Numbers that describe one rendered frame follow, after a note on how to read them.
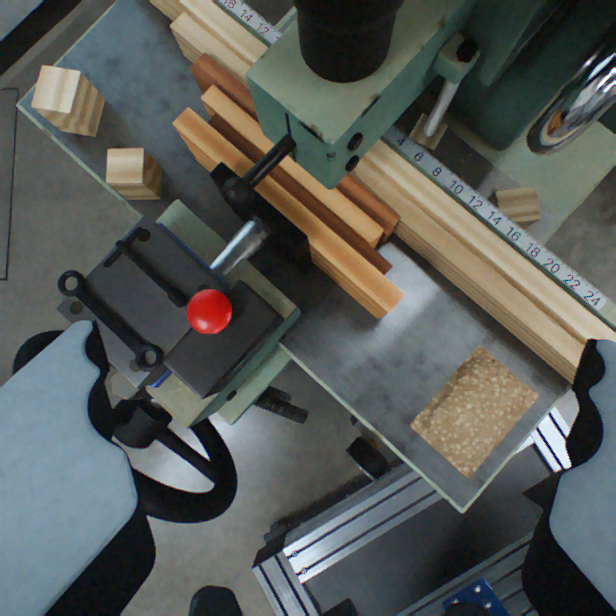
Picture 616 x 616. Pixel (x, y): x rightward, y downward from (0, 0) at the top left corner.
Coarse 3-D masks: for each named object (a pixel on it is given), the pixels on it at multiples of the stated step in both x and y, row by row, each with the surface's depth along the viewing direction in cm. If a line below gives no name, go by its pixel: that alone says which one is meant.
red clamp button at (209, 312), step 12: (192, 300) 28; (204, 300) 27; (216, 300) 27; (228, 300) 28; (192, 312) 27; (204, 312) 27; (216, 312) 27; (228, 312) 27; (192, 324) 27; (204, 324) 27; (216, 324) 27; (228, 324) 28
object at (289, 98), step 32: (416, 0) 24; (448, 0) 24; (288, 32) 24; (416, 32) 24; (448, 32) 25; (256, 64) 24; (288, 64) 24; (384, 64) 24; (416, 64) 25; (256, 96) 25; (288, 96) 24; (320, 96) 24; (352, 96) 24; (384, 96) 24; (416, 96) 30; (288, 128) 26; (320, 128) 23; (352, 128) 24; (384, 128) 29; (320, 160) 26; (352, 160) 28
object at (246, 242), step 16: (224, 176) 31; (256, 192) 31; (256, 208) 31; (272, 208) 31; (256, 224) 34; (272, 224) 31; (288, 224) 31; (240, 240) 34; (256, 240) 34; (272, 240) 36; (288, 240) 31; (304, 240) 31; (224, 256) 34; (240, 256) 34; (288, 256) 36; (304, 256) 34; (224, 272) 34
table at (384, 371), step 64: (128, 0) 44; (64, 64) 43; (128, 64) 43; (192, 64) 43; (128, 128) 42; (192, 192) 41; (256, 256) 40; (384, 256) 40; (320, 320) 39; (384, 320) 39; (448, 320) 39; (256, 384) 42; (320, 384) 39; (384, 384) 38; (512, 448) 37
